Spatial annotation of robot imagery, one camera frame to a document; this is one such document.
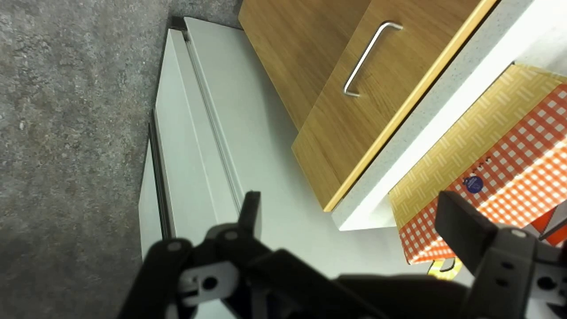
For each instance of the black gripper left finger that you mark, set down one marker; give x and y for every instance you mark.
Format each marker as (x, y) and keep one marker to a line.
(170, 277)

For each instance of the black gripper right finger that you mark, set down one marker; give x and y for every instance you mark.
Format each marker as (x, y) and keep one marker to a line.
(507, 272)

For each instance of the white drawer with wood front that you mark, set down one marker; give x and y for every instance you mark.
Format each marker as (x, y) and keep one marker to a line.
(355, 136)

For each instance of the light grey base platform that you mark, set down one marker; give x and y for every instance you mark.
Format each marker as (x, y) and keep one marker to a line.
(236, 118)

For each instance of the wooden lower cabinet front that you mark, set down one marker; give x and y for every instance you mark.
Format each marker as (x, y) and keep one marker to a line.
(284, 47)

